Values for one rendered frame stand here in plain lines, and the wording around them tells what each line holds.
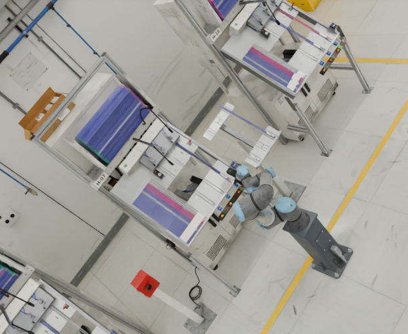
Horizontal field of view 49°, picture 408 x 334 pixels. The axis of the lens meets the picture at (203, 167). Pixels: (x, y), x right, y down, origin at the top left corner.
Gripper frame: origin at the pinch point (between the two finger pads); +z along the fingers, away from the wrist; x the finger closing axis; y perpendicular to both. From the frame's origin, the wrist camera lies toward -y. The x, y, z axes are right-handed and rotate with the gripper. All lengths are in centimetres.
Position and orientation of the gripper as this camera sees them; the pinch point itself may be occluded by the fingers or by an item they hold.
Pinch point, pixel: (236, 181)
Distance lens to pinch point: 322.2
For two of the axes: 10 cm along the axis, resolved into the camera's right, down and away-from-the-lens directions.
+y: 8.2, 5.5, -1.6
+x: 5.8, -7.8, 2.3
